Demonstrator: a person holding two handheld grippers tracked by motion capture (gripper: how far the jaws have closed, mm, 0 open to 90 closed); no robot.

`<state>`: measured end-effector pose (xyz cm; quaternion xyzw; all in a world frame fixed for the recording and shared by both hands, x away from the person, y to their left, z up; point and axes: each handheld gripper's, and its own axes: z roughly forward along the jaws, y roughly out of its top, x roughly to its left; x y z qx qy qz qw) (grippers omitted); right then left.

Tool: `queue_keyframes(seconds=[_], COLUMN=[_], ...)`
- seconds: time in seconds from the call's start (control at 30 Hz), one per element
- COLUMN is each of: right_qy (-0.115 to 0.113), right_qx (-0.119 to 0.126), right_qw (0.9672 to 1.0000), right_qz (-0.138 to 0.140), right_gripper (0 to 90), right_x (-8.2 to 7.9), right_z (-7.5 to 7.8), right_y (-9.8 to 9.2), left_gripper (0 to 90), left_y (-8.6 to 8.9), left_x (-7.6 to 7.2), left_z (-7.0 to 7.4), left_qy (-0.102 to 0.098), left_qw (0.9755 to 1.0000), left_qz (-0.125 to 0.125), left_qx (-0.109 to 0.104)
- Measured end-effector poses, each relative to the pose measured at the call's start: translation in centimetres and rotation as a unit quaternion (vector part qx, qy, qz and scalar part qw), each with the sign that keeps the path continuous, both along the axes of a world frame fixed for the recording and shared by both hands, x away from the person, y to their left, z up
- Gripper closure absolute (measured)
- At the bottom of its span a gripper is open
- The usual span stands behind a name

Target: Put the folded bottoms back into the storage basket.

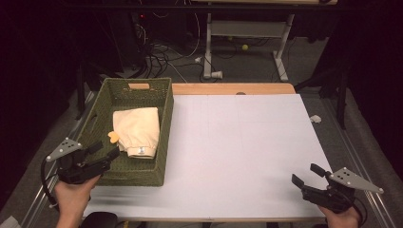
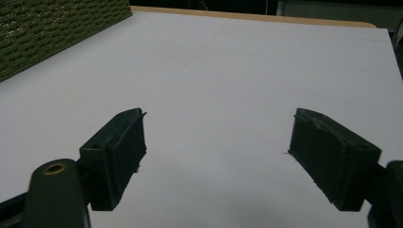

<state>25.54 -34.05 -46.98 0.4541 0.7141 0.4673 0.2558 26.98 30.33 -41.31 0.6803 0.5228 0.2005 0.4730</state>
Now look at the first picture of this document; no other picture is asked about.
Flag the left hand-held gripper black cable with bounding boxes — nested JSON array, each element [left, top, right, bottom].
[[40, 156, 62, 211]]

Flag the metal floor rail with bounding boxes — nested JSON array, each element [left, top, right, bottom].
[[317, 94, 398, 228], [17, 90, 98, 228]]

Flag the green woven basket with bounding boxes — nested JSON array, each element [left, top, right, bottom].
[[75, 77, 175, 187]]

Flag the bundle of black cables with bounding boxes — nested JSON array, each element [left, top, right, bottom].
[[134, 23, 210, 84]]

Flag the white desk frame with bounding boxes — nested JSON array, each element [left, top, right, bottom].
[[191, 0, 338, 83]]

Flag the white cable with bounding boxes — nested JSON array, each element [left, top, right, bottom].
[[151, 10, 202, 60]]

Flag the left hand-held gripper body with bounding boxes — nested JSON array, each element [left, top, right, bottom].
[[45, 137, 112, 185]]

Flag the white table mat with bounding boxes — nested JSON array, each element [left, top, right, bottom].
[[83, 93, 333, 219]]

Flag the cream pants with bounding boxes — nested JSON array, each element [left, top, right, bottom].
[[106, 106, 162, 161]]

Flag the black stand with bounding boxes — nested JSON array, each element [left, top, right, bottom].
[[74, 61, 88, 121], [294, 67, 350, 130]]

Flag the right hand-held gripper black cable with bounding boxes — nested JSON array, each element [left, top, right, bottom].
[[351, 197, 369, 226]]

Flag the person's left hand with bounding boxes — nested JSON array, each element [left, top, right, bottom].
[[52, 175, 103, 222]]

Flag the dark rounded object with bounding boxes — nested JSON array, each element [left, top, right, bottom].
[[80, 211, 119, 228]]

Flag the hand-held gripper black cable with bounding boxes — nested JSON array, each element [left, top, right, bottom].
[[351, 197, 369, 226], [40, 156, 62, 211]]

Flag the person's right hand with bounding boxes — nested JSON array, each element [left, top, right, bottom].
[[317, 204, 363, 228]]

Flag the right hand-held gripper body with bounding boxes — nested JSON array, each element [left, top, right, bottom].
[[300, 166, 385, 214]]

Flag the wooden table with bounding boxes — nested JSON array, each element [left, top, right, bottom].
[[122, 83, 333, 223]]

